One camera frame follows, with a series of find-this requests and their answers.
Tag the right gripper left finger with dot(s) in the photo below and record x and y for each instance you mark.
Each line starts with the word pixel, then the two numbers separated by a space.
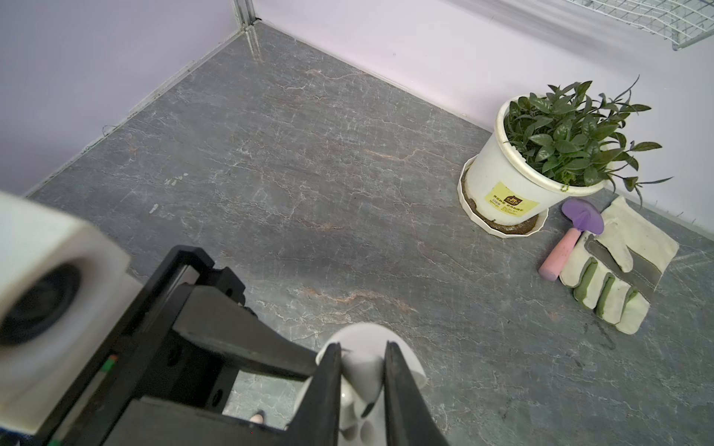
pixel 317 421

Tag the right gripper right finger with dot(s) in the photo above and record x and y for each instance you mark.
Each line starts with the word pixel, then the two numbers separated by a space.
pixel 407 418

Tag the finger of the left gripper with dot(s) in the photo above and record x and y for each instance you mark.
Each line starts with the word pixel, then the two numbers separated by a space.
pixel 214 322

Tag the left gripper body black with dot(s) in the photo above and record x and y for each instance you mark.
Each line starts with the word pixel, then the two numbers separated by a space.
pixel 147 385

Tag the white earbud charging case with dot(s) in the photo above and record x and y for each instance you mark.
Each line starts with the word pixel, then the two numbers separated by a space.
pixel 368 338

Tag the white earbud one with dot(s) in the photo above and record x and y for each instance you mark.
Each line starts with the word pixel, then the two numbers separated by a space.
pixel 365 373

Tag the purple pink garden trowel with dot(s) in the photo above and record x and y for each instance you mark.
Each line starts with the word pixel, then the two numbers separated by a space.
pixel 585 217

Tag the potted green plant white pot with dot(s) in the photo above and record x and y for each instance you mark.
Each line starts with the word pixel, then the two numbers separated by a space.
pixel 546 148

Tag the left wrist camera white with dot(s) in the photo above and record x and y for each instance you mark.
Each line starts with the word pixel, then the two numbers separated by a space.
pixel 64 287

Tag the long white wire basket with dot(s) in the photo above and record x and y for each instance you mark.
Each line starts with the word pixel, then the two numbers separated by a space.
pixel 683 22

